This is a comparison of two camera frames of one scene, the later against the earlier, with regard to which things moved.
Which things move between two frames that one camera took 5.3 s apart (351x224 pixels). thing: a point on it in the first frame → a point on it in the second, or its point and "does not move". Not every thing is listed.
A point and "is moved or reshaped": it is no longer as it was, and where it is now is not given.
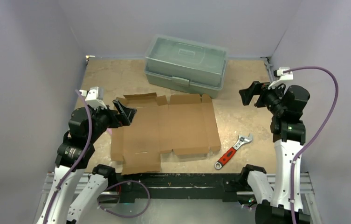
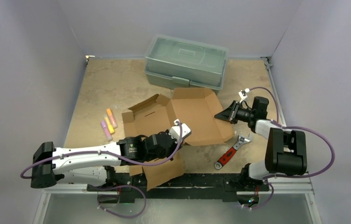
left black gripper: x=125 y=115 → x=175 y=145
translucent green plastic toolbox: x=184 y=66 does not move
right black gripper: x=259 y=94 → x=232 y=111
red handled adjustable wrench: x=230 y=151 does not move
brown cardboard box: x=186 y=125 is moved or reshaped
